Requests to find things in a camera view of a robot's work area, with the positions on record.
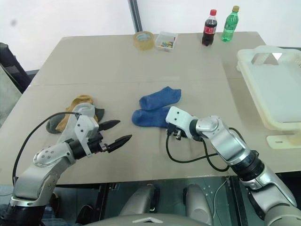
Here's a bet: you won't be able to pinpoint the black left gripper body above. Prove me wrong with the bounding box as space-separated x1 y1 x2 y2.
87 122 110 154

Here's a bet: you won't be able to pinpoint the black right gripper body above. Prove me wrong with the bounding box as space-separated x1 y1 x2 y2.
167 123 189 141

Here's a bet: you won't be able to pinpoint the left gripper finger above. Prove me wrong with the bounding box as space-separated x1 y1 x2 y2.
98 120 121 131
107 134 133 154

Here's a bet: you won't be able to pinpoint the light grey sock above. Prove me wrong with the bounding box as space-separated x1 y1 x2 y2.
57 102 96 144

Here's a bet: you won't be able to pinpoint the blue ankle sock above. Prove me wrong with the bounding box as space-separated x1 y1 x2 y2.
139 86 182 112
131 106 172 129

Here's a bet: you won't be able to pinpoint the mustard yellow sock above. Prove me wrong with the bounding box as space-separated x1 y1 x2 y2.
55 94 98 133

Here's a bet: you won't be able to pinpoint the cream plastic basket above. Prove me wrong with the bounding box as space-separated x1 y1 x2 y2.
236 45 301 149

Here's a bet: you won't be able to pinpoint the silver rounded robot leg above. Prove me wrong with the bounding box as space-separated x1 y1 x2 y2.
119 183 161 215
184 183 214 226

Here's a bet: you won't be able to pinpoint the grey robot torso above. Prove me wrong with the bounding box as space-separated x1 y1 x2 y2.
84 212 218 226

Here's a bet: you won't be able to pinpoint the brown packing tape roll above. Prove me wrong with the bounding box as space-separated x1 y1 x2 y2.
133 30 155 51

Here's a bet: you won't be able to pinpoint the clear plastic box coloured bits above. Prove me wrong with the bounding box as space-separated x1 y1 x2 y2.
154 31 179 53

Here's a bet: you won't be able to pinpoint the cola bottle red cap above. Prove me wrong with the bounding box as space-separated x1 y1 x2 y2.
201 9 218 47

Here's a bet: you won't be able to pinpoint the green soda bottle yellow cap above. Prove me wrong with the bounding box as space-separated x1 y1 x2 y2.
221 5 241 43

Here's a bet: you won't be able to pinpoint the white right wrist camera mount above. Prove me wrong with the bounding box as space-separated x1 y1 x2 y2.
165 106 199 137

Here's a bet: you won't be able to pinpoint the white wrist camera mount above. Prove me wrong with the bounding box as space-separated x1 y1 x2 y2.
75 115 100 157
165 106 199 137

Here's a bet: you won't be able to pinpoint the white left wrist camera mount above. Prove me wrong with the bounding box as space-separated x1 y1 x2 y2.
75 115 100 157

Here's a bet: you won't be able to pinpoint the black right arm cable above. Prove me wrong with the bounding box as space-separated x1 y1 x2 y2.
166 127 248 172

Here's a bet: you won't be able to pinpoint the thin white cable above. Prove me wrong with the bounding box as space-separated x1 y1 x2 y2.
212 177 230 218

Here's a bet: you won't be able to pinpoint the dark vertical post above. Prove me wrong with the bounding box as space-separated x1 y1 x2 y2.
128 0 143 33

